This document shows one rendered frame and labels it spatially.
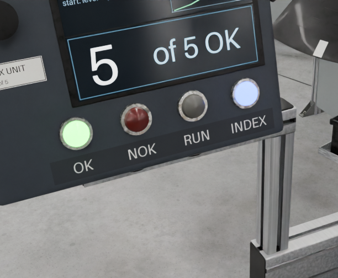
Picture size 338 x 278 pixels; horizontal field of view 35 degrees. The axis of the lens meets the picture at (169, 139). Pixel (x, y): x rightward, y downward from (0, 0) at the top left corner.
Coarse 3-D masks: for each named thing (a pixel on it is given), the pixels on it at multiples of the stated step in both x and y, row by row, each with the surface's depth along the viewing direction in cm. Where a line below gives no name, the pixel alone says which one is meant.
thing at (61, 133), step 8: (72, 120) 42; (80, 120) 42; (64, 128) 42; (72, 128) 42; (80, 128) 42; (88, 128) 43; (64, 136) 42; (72, 136) 42; (80, 136) 42; (88, 136) 43; (64, 144) 42; (72, 144) 42; (80, 144) 42
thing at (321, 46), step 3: (321, 42) 102; (324, 42) 102; (327, 42) 101; (318, 45) 102; (321, 45) 102; (324, 45) 101; (318, 48) 102; (321, 48) 102; (324, 48) 101; (315, 51) 102; (318, 51) 102; (321, 51) 101; (315, 54) 102; (318, 54) 102; (321, 54) 101
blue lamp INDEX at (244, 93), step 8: (240, 80) 46; (248, 80) 47; (232, 88) 46; (240, 88) 46; (248, 88) 46; (256, 88) 47; (232, 96) 46; (240, 96) 46; (248, 96) 46; (256, 96) 47; (240, 104) 47; (248, 104) 47
